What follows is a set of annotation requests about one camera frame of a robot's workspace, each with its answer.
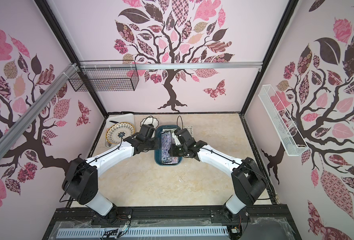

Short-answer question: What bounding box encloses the aluminium rail back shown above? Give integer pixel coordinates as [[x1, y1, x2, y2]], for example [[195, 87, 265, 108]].
[[81, 62, 263, 70]]

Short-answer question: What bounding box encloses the green dinosaur sticker sheet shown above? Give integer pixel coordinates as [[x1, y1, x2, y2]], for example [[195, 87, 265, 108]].
[[184, 126, 194, 136]]

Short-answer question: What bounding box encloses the patterned yellow rim plate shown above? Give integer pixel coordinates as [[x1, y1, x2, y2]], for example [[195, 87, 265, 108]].
[[106, 122, 135, 145]]

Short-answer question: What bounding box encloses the aluminium rail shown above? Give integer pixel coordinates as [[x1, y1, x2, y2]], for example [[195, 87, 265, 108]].
[[81, 62, 263, 70], [0, 63, 79, 160]]

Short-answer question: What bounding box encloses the teal storage box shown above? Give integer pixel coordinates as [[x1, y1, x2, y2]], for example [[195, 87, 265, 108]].
[[154, 125, 182, 166]]

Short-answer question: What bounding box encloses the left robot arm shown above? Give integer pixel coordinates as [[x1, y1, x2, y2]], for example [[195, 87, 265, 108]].
[[62, 124, 158, 217]]

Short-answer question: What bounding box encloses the black wire basket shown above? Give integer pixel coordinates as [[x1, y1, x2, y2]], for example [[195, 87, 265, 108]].
[[68, 60, 140, 92]]

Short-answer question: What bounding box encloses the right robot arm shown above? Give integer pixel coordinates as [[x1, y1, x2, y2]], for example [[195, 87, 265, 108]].
[[170, 129, 267, 216]]

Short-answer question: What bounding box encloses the white wire shelf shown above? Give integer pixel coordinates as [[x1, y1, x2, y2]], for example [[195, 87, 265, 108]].
[[258, 85, 309, 157]]

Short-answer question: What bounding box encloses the white scalloped bowl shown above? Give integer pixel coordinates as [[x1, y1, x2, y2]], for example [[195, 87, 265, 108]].
[[140, 116, 159, 129]]

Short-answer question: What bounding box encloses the white slotted cable duct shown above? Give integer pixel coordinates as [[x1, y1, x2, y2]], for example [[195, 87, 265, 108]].
[[54, 226, 229, 240]]

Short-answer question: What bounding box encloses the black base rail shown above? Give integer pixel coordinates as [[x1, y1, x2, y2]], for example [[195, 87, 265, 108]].
[[43, 205, 302, 240]]

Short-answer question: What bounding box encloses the dark purple sticker sheet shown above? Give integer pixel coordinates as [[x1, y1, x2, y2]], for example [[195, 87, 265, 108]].
[[161, 131, 179, 165]]

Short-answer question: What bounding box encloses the aluminium rail left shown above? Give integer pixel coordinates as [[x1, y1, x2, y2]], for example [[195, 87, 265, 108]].
[[0, 63, 79, 160]]

